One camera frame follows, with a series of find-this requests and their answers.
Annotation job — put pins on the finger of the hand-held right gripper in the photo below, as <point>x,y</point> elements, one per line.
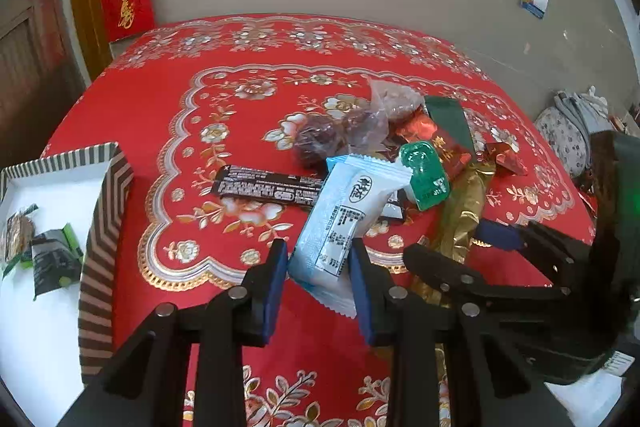
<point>500,235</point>
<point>435,267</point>

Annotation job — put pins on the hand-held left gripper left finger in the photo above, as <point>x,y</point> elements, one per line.
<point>275,288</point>

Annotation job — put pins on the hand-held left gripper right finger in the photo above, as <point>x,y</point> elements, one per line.
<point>362,299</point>

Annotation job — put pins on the light blue snack packet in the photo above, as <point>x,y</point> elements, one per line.
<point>345,212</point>

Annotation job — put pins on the red gold foil packet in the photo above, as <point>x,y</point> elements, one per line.
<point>445,147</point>

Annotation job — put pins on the striped cardboard box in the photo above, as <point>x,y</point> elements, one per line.
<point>107,227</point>

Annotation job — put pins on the small red candy packet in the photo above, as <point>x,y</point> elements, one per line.
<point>505,157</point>

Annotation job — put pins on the green jelly cup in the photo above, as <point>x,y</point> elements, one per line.
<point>425,177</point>

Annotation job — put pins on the black snack bar packet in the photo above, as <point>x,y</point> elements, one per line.
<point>260,187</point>

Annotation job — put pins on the floral cushion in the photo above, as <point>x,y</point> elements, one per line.
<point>562,139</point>

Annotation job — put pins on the dark green packet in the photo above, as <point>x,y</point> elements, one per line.
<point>447,112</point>

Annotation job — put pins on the clear bag of dark dates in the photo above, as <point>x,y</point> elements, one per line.
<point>320,132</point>

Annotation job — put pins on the clear bag of nuts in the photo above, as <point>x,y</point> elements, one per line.
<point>397,99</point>

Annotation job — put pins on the green black snack packet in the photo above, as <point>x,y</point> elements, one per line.
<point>52,259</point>

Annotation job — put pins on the brown cookie packet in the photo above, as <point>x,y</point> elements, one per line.
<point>17,232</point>

